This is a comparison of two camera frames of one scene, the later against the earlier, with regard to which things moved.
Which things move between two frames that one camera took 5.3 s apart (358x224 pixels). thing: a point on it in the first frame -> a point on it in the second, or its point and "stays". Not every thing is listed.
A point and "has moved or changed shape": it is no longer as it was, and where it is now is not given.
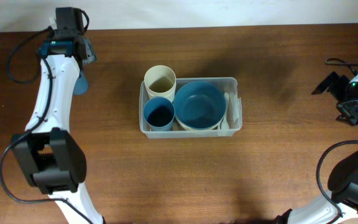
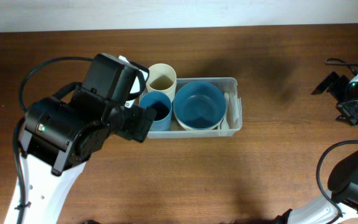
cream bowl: (213, 126) stays
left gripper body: (90, 51) -> (133, 123)
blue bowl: (199, 104) stays
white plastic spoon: (225, 125) stays
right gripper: (352, 114) stays
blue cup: (81, 84) has moved or changed shape
